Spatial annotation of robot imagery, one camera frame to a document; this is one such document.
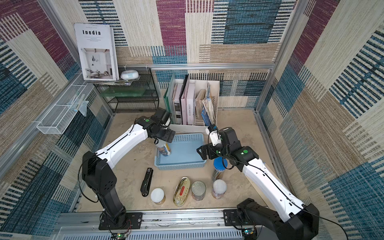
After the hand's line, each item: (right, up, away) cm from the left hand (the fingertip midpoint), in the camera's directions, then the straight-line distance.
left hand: (165, 133), depth 87 cm
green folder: (+2, +20, -1) cm, 20 cm away
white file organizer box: (+24, +17, +7) cm, 30 cm away
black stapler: (-9, -28, -7) cm, 30 cm away
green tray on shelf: (-27, +25, +7) cm, 37 cm away
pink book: (+13, +20, +4) cm, 24 cm away
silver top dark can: (+19, -27, -13) cm, 35 cm away
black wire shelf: (-19, +23, +32) cm, 44 cm away
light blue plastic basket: (+10, -14, +11) cm, 20 cm away
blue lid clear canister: (+28, -12, -22) cm, 37 cm away
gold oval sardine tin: (+10, -30, -8) cm, 32 cm away
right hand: (+22, -5, -11) cm, 25 cm away
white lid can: (0, -8, 0) cm, 8 cm away
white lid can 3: (+29, -25, -15) cm, 41 cm away
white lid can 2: (-1, -30, -13) cm, 33 cm away
